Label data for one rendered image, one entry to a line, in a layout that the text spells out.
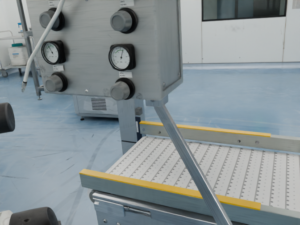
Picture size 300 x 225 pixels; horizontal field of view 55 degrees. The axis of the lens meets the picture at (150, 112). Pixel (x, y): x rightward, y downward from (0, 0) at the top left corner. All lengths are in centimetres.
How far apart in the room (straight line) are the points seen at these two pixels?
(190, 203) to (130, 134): 40
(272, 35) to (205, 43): 115
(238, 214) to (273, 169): 20
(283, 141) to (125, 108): 42
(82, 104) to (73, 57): 279
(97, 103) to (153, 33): 280
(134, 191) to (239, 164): 25
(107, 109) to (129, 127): 228
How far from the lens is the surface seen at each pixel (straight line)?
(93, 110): 321
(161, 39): 41
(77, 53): 46
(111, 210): 61
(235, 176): 63
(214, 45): 552
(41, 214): 138
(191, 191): 51
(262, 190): 60
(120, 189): 57
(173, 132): 45
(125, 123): 85
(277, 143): 73
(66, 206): 200
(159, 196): 53
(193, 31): 554
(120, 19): 39
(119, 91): 41
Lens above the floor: 114
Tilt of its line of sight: 20 degrees down
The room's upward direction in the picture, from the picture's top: 5 degrees counter-clockwise
